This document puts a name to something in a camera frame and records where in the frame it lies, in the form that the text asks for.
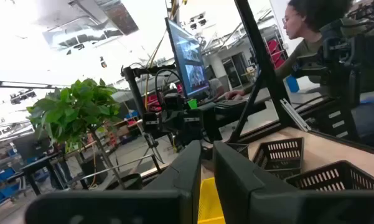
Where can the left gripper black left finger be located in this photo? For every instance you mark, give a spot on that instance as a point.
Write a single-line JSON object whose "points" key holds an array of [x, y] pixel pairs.
{"points": [[127, 208]]}

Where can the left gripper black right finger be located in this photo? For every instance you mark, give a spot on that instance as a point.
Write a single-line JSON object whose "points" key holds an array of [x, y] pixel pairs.
{"points": [[267, 208]]}

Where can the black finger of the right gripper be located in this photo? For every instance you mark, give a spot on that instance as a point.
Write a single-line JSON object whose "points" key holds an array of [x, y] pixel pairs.
{"points": [[193, 130], [150, 129]]}

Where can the yellow plastic slotted basket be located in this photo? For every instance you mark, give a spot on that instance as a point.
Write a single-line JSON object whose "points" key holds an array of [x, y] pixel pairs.
{"points": [[210, 202]]}

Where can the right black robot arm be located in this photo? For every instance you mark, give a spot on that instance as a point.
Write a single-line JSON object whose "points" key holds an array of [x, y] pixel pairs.
{"points": [[211, 124]]}

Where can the black tripod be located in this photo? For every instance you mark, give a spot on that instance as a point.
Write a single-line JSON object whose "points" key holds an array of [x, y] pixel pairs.
{"points": [[151, 141]]}

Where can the red stacked bins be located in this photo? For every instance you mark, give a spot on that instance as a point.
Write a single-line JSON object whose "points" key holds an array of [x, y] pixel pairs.
{"points": [[152, 102]]}

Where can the green plastic cup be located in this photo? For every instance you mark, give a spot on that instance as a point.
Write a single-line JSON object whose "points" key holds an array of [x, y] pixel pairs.
{"points": [[192, 104]]}

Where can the black keyboard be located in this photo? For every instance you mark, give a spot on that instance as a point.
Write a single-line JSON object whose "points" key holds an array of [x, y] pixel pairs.
{"points": [[230, 103]]}

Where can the black plastic slotted basket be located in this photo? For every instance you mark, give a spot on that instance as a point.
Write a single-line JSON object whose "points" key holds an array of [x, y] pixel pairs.
{"points": [[347, 174], [238, 151], [280, 163]]}

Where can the person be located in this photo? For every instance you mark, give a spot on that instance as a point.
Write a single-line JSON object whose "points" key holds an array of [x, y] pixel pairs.
{"points": [[216, 87], [305, 49]]}

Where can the black computer monitor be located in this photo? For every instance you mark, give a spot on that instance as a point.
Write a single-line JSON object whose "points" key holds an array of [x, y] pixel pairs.
{"points": [[189, 62]]}

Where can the black operator desk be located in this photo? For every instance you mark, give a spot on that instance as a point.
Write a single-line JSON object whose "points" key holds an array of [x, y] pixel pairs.
{"points": [[255, 109]]}

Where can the green leafy potted tree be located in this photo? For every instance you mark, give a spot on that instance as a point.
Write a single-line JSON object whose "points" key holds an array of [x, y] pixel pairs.
{"points": [[74, 109]]}

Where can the black background table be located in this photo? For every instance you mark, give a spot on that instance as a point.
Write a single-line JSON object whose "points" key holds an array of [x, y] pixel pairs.
{"points": [[40, 163]]}

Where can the red bin rack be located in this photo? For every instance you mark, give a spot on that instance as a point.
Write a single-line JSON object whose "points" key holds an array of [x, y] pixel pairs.
{"points": [[275, 53]]}

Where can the blue storage bin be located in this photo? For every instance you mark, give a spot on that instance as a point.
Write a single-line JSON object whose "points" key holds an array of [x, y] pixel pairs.
{"points": [[0, 194], [7, 174]]}

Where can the black ceiling spotlight cluster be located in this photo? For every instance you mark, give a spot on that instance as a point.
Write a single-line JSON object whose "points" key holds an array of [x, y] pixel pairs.
{"points": [[23, 96]]}

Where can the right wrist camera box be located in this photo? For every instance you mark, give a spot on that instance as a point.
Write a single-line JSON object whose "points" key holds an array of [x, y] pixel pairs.
{"points": [[172, 101]]}

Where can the black aluminium rig frame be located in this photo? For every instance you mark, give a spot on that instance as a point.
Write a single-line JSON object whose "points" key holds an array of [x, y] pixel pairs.
{"points": [[261, 62]]}

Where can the silver metal frame bracket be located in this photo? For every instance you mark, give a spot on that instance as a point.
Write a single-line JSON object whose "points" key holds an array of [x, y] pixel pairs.
{"points": [[295, 115]]}

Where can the silver ceiling air duct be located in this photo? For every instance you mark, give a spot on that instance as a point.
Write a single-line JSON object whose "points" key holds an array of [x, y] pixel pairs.
{"points": [[90, 31]]}

